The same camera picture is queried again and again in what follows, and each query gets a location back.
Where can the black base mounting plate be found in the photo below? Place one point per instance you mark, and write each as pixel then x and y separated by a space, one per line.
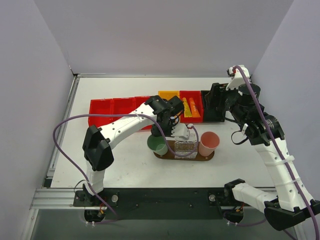
pixel 160 204

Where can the yellow bin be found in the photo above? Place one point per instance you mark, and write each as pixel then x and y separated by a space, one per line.
pixel 168 94

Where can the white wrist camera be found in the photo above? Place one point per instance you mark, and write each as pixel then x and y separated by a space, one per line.
pixel 182 131
pixel 236 78

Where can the black bin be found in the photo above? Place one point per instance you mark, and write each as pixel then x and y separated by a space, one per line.
pixel 210 115

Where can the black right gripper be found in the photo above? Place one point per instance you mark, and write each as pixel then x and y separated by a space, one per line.
pixel 221 100

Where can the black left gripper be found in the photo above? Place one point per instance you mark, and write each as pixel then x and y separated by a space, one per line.
pixel 166 130

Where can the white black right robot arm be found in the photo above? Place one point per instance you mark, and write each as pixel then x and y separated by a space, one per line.
pixel 291 204

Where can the brown oval wooden tray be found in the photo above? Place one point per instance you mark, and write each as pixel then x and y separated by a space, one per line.
pixel 170 156

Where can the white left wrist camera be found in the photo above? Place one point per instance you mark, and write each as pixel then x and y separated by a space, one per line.
pixel 182 131

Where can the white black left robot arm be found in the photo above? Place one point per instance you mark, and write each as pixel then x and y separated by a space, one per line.
pixel 100 141

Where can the orange toothpaste tube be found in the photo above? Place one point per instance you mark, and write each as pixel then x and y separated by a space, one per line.
pixel 194 110

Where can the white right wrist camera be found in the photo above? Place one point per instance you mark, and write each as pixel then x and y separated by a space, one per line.
pixel 236 78

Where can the yellow toothpaste tube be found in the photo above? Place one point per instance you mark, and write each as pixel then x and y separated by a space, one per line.
pixel 187 112

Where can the aluminium table frame rail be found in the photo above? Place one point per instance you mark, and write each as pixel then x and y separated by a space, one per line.
pixel 52 216

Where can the red toothpaste bin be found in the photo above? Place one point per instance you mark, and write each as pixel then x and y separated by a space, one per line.
pixel 196 95

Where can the green cup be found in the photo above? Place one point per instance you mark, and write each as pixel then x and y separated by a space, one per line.
pixel 157 144

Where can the clear textured glass holder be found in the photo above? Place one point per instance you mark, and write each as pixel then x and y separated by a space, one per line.
pixel 185 146

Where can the pink cup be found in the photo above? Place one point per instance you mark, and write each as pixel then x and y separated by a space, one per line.
pixel 209 141

